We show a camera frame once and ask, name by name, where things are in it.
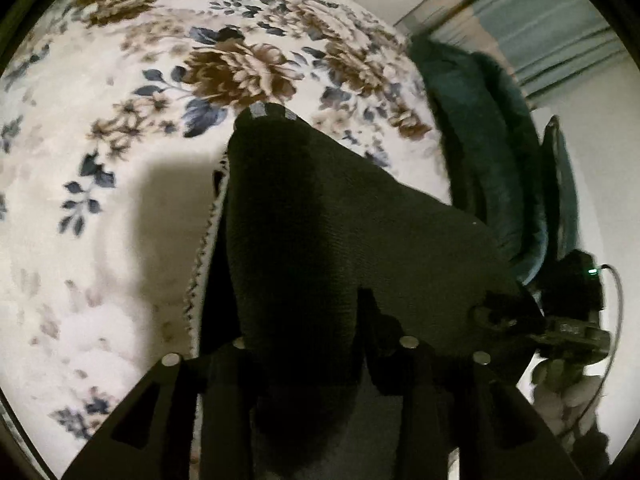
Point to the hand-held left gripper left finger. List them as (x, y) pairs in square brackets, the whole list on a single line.
[(220, 410)]

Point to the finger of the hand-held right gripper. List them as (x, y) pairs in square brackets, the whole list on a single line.
[(505, 315)]

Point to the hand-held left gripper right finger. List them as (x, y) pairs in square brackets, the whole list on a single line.
[(420, 410)]

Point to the dark garment with striped trim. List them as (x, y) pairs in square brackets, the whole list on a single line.
[(325, 235)]

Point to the person's right forearm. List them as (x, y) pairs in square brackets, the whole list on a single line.
[(592, 455)]

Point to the person's right hand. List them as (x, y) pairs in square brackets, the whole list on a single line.
[(567, 395)]

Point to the dark teal cloth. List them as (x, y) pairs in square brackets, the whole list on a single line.
[(490, 170)]

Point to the printed floral checked blanket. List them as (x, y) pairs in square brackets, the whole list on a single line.
[(100, 260)]

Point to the grey-blue curtain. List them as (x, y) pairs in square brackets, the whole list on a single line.
[(550, 25)]

